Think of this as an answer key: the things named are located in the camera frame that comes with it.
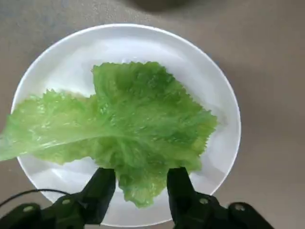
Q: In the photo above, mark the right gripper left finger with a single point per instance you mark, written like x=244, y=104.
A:
x=100, y=190

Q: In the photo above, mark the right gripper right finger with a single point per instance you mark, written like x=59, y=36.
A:
x=181, y=195

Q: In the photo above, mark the green lettuce leaf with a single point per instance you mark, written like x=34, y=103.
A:
x=143, y=114

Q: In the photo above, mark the white round plate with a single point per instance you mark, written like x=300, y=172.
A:
x=71, y=59

